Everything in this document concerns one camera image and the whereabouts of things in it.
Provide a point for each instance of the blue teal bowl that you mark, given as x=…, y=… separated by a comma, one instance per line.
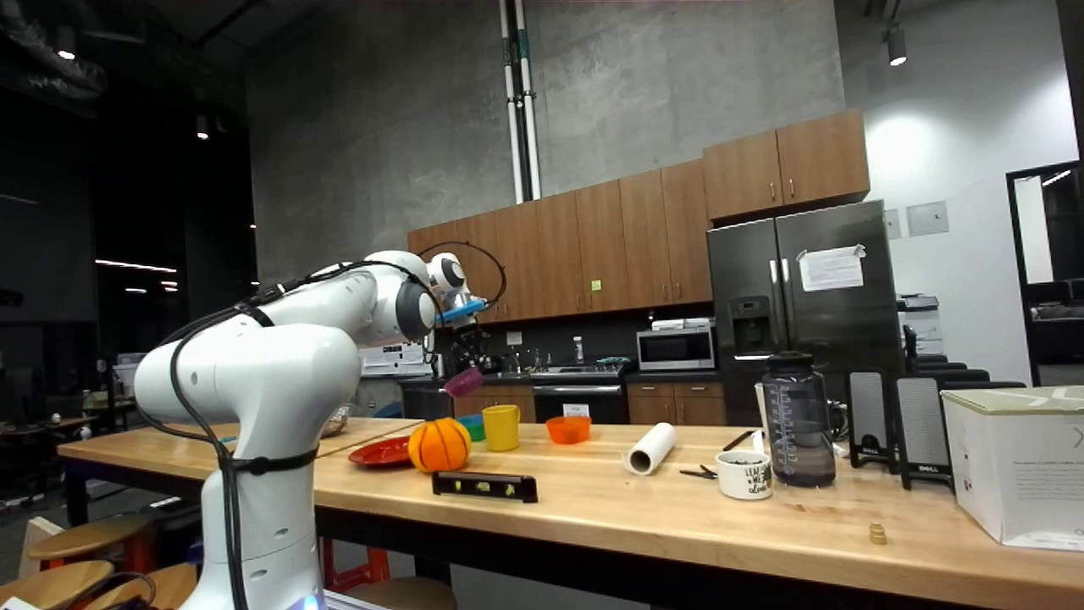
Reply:
x=475, y=426

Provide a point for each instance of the microwave oven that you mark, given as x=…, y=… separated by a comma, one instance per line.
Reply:
x=670, y=351

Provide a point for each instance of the paper note on fridge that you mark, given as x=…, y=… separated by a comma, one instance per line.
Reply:
x=833, y=270

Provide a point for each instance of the red plate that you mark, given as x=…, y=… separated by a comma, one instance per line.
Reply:
x=382, y=454

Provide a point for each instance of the stainless steel refrigerator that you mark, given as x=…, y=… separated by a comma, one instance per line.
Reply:
x=764, y=311

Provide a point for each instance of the black stand panels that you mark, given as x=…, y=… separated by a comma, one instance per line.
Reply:
x=898, y=426

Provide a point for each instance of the dark translucent pitcher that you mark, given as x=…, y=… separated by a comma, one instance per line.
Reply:
x=797, y=421

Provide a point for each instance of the white cardboard box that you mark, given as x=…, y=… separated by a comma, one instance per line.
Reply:
x=1018, y=461

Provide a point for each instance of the wooden upper cabinets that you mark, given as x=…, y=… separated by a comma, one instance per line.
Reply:
x=638, y=242

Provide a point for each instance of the black spirit level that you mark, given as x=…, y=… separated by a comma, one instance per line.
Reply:
x=487, y=485

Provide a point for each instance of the orange toy pumpkin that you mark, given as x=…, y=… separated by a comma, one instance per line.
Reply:
x=440, y=445

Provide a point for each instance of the paper towel roll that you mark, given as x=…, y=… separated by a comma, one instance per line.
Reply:
x=653, y=448

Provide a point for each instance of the round wooden stool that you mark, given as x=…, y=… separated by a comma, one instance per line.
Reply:
x=57, y=589

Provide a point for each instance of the white cup with dark contents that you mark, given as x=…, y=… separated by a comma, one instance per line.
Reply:
x=747, y=477

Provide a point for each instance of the pink plastic bowl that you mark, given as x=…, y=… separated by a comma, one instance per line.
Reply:
x=461, y=382

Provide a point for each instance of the yellow green mug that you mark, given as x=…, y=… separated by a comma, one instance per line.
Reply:
x=502, y=426

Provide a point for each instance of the orange plastic cup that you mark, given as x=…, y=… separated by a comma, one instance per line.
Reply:
x=566, y=430

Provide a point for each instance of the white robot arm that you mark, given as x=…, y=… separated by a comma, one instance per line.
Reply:
x=284, y=367

